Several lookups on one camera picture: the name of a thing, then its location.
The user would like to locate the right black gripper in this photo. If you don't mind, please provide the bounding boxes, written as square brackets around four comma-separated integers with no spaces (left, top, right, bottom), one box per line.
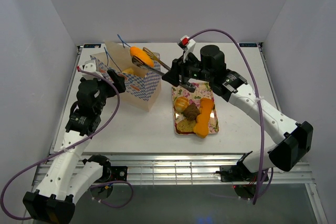
[161,50,213,88]

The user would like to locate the metal serving tongs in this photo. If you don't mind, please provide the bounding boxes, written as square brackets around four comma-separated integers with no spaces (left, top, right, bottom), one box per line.
[131,47,196,93]

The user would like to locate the striped golden croissant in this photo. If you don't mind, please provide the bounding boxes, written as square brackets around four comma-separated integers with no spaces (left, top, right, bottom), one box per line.
[122,67,134,74]

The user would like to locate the blue checkered paper bag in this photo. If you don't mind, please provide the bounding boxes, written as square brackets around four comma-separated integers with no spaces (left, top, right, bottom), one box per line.
[90,41,161,112]

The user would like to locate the orange oval bun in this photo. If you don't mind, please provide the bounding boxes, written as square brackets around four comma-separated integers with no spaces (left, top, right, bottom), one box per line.
[130,47,154,67]

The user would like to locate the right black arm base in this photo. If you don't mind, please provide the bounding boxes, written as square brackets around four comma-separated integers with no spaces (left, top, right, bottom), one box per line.
[215,165,274,205]

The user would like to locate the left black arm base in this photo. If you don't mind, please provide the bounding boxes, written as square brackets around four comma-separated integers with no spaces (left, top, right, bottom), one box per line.
[90,166,128,199]

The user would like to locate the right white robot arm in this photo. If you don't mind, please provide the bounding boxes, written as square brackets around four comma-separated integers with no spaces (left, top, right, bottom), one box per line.
[162,45,313,181]

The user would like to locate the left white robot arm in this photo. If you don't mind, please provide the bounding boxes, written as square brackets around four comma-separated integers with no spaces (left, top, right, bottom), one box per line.
[23,69,125,223]

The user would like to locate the toast bread slice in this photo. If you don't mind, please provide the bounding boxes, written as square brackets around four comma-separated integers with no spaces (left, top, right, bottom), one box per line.
[176,119,196,134]

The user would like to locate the long orange wavy bread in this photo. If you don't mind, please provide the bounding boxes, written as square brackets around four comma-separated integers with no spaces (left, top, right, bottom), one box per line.
[193,98,214,138]

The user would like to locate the floral serving tray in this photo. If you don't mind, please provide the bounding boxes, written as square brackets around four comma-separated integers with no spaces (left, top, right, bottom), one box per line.
[172,82,219,138]

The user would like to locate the brown chocolate croissant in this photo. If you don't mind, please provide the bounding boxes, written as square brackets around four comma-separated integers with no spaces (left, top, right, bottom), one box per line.
[182,103,200,121]

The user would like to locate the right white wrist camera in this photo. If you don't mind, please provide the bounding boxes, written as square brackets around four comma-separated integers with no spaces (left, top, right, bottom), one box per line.
[177,35,196,62]

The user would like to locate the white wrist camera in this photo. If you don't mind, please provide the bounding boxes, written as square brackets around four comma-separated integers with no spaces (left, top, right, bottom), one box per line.
[177,35,196,62]
[77,60,103,78]

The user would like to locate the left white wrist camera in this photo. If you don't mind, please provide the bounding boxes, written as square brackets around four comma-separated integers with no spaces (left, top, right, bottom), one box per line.
[77,60,103,78]

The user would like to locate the aluminium frame rail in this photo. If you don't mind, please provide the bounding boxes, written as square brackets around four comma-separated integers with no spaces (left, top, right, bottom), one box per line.
[33,154,315,186]

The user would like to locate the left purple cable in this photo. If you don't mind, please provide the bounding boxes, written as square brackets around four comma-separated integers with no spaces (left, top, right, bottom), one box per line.
[0,70,135,221]

